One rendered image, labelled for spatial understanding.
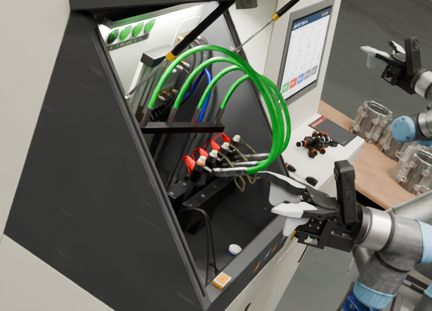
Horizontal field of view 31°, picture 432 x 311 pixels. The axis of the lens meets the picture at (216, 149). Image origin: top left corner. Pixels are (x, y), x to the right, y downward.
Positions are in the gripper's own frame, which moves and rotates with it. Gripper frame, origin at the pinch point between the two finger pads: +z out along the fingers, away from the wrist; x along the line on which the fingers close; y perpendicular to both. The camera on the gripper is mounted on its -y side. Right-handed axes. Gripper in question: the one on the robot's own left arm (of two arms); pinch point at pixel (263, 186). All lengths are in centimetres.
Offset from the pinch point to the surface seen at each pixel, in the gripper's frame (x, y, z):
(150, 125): 84, 24, 9
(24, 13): 62, -1, 50
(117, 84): 49, 5, 25
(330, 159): 124, 31, -62
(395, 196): 280, 92, -176
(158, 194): 40.7, 25.0, 9.1
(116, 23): 60, -6, 29
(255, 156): 88, 26, -24
